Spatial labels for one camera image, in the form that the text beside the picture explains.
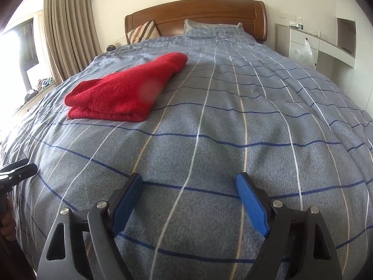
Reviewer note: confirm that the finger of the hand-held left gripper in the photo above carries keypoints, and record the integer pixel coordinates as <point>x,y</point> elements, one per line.
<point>20,170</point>

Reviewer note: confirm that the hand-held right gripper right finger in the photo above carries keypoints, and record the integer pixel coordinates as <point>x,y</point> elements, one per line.
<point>250,204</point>

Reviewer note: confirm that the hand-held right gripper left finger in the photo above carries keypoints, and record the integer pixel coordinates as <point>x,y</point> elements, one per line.
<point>125,207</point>

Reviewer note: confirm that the red knit sweater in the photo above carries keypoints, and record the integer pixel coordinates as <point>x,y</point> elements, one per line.
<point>122,93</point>

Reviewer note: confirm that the clothes pile on windowsill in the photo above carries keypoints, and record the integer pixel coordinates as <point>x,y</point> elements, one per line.
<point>40,87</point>

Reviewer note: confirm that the person's left hand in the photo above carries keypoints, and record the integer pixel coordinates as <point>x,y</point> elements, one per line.
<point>8,224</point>

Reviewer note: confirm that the blue checked quilt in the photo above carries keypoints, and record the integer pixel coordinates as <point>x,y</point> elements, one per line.
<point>233,122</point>

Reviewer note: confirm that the beige curtain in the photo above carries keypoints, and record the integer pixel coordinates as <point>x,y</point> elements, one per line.
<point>70,29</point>

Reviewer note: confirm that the clear plastic bag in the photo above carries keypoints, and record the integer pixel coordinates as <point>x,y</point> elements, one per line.
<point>303,55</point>

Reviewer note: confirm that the white built-in desk cabinet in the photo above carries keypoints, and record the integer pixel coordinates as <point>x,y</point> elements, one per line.
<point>329,55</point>

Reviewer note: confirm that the striped pillow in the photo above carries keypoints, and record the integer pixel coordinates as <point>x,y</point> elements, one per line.
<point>142,32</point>

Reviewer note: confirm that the grey pillow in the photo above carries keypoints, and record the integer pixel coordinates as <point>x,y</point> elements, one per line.
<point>201,24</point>

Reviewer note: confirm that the clear water bottle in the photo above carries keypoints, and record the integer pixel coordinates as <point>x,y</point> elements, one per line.
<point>300,24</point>

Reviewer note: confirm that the wooden bed headboard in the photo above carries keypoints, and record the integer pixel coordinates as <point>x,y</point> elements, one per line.
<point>204,11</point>

